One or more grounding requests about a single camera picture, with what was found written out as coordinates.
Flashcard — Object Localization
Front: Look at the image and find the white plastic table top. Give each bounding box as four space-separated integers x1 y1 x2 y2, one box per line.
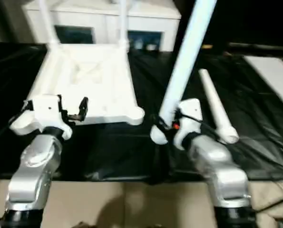
9 43 146 127

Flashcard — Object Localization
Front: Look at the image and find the white plastic table leg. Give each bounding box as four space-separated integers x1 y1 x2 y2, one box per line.
150 0 217 145
118 0 129 49
37 0 59 48
197 68 240 145

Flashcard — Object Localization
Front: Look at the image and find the black plastic mat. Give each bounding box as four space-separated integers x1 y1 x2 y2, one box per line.
0 41 283 186

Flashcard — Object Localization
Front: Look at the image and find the white cabinet with glass doors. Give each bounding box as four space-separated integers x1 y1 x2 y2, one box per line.
21 0 182 52

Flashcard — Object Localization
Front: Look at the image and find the white flat board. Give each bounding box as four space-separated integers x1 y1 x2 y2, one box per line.
243 56 283 109

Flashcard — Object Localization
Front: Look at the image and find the black horizontal bar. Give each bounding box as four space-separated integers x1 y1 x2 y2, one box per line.
227 42 283 50

